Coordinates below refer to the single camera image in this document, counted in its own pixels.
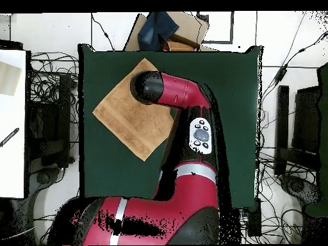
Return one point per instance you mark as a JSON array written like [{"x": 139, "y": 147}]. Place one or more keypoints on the orange terry towel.
[{"x": 133, "y": 120}]

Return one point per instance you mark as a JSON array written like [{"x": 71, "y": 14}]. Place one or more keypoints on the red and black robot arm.
[{"x": 194, "y": 192}]

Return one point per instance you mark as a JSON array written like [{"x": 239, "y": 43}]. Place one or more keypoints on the dark green table cloth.
[{"x": 230, "y": 89}]

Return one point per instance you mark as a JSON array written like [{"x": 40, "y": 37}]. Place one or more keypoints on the brown folded towel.
[{"x": 179, "y": 46}]

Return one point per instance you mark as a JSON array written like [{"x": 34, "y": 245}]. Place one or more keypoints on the blue jeans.
[{"x": 156, "y": 30}]

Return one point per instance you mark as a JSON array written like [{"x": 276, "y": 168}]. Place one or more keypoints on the brown cardboard box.
[{"x": 191, "y": 25}]

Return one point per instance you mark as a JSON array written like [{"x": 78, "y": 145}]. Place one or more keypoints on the black box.
[{"x": 254, "y": 220}]

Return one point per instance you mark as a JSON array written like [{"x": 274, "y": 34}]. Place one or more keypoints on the white table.
[{"x": 12, "y": 153}]

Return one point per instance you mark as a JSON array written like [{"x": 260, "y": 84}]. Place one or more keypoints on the black striped bar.
[{"x": 10, "y": 136}]

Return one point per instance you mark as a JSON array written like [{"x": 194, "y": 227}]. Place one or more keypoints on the beige box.
[{"x": 9, "y": 79}]

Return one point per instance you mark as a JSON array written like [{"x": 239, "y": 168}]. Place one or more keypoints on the black metal stand frame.
[
  {"x": 307, "y": 118},
  {"x": 64, "y": 107}
]

